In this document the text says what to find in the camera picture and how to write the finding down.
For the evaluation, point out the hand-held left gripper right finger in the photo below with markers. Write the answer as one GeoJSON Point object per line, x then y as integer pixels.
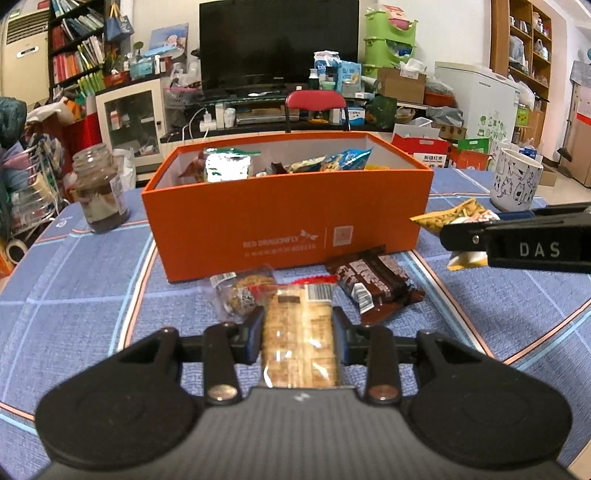
{"type": "Point", "coordinates": [340, 339]}

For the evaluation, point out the clear cracker packet red top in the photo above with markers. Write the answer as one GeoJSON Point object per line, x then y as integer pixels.
{"type": "Point", "coordinates": [298, 332]}

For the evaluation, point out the red folding chair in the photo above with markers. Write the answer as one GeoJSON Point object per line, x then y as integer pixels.
{"type": "Point", "coordinates": [316, 99]}

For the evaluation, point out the blue tote bag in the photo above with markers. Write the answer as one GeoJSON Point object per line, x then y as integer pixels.
{"type": "Point", "coordinates": [119, 25]}

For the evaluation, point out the teal padded coat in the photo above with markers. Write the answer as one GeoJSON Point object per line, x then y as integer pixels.
{"type": "Point", "coordinates": [11, 122]}

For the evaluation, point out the glass jar with brown contents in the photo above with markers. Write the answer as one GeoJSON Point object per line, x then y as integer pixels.
{"type": "Point", "coordinates": [101, 194]}

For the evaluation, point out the white chest freezer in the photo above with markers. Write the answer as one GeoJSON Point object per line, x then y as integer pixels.
{"type": "Point", "coordinates": [475, 101]}

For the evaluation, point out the metal cart with clothes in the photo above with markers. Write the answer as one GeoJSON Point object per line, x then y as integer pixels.
{"type": "Point", "coordinates": [32, 194]}

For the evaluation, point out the blue painted picture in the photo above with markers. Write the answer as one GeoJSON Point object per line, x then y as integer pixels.
{"type": "Point", "coordinates": [168, 40]}

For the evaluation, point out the roll of tape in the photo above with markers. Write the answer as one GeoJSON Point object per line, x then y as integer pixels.
{"type": "Point", "coordinates": [16, 251]}

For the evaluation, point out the blue yellow snack packet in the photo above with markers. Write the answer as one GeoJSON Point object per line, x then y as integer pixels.
{"type": "Point", "coordinates": [348, 159]}

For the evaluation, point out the blue plaid tablecloth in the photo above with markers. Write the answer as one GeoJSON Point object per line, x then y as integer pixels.
{"type": "Point", "coordinates": [69, 300]}

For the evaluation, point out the orange green carton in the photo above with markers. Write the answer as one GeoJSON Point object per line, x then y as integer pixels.
{"type": "Point", "coordinates": [471, 154]}

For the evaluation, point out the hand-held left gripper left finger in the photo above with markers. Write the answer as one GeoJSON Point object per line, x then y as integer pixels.
{"type": "Point", "coordinates": [254, 337]}

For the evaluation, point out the beige standing air conditioner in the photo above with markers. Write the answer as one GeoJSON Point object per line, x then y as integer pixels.
{"type": "Point", "coordinates": [23, 60]}

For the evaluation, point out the white glass-door cabinet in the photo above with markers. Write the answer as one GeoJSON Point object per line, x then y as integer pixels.
{"type": "Point", "coordinates": [131, 122]}

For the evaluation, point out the red white gift box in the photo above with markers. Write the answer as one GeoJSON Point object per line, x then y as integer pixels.
{"type": "Point", "coordinates": [422, 154]}

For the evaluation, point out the black flat television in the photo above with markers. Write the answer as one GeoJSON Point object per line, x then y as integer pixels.
{"type": "Point", "coordinates": [277, 41]}

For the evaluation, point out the low television stand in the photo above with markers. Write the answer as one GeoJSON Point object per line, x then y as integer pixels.
{"type": "Point", "coordinates": [258, 131]}

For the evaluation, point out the orange cardboard box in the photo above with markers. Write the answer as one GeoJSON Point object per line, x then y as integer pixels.
{"type": "Point", "coordinates": [231, 221]}

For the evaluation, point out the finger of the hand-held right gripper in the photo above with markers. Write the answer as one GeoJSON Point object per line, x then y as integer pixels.
{"type": "Point", "coordinates": [464, 237]}
{"type": "Point", "coordinates": [563, 212]}

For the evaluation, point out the white mug with cat print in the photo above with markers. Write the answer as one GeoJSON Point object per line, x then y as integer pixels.
{"type": "Point", "coordinates": [515, 182]}

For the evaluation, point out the brown chocolate packet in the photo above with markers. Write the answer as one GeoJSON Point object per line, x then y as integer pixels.
{"type": "Point", "coordinates": [369, 274]}

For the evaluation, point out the green stacked storage bins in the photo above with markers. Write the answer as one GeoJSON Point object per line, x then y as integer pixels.
{"type": "Point", "coordinates": [388, 46]}

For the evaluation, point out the brown cardboard box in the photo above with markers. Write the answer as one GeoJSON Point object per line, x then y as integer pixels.
{"type": "Point", "coordinates": [401, 87]}

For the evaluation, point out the blue white package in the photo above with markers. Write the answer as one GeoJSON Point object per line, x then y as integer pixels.
{"type": "Point", "coordinates": [351, 76]}

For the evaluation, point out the wooden open shelf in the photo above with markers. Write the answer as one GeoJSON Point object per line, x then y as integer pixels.
{"type": "Point", "coordinates": [501, 41]}

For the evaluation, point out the red brown snack packet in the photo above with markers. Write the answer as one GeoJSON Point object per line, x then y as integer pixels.
{"type": "Point", "coordinates": [194, 168]}

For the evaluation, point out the dark bookshelf with books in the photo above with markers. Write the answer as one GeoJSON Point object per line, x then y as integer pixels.
{"type": "Point", "coordinates": [76, 50]}

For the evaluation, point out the silver green snack packet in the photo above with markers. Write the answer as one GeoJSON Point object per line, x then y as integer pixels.
{"type": "Point", "coordinates": [228, 166]}

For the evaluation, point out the yellow chip packet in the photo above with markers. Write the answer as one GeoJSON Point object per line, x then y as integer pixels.
{"type": "Point", "coordinates": [461, 214]}

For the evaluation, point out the clear wrapped cookie packet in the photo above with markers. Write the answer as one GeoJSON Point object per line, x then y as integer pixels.
{"type": "Point", "coordinates": [240, 293]}

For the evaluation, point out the pale yellow snack packet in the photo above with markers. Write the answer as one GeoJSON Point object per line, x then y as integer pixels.
{"type": "Point", "coordinates": [307, 165]}

